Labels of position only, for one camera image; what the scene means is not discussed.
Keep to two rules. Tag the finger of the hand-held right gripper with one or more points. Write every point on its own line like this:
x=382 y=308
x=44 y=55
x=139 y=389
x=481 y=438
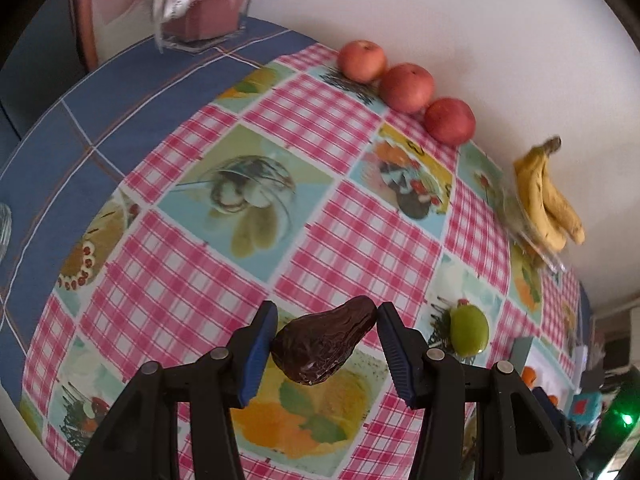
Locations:
x=545 y=400

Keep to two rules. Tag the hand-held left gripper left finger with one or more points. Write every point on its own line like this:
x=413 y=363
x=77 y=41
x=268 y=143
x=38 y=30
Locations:
x=257 y=355

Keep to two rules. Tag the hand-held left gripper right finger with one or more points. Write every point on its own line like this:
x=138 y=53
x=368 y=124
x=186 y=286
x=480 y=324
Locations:
x=400 y=355

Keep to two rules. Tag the brown wrinkled date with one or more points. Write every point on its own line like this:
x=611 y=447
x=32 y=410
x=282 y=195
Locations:
x=320 y=345

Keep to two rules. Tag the small orange tangerine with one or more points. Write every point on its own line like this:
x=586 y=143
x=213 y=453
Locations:
x=529 y=376
x=552 y=400

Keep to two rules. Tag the green round fruit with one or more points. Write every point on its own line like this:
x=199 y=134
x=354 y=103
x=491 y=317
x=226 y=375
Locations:
x=469 y=331

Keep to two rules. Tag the clear plastic container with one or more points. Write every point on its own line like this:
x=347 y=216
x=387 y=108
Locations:
x=515 y=215

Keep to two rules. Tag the yellow banana bunch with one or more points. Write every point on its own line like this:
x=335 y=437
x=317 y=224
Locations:
x=542 y=200

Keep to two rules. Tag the red apple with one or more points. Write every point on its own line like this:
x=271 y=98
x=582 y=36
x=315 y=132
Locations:
x=362 y=61
x=450 y=121
x=406 y=87

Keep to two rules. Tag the blue tablecloth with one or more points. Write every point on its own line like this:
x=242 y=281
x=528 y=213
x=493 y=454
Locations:
x=75 y=125

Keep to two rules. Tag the glass vase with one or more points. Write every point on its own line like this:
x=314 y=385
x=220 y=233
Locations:
x=210 y=15

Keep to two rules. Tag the wooden chair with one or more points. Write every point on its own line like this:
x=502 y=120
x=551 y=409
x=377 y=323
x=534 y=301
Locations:
x=85 y=20

